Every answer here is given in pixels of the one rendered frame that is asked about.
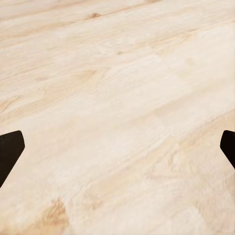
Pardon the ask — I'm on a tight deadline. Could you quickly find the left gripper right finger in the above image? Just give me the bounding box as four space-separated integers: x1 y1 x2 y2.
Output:
220 130 235 169

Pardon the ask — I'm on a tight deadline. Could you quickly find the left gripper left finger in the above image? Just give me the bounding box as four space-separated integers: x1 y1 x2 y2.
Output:
0 130 25 188

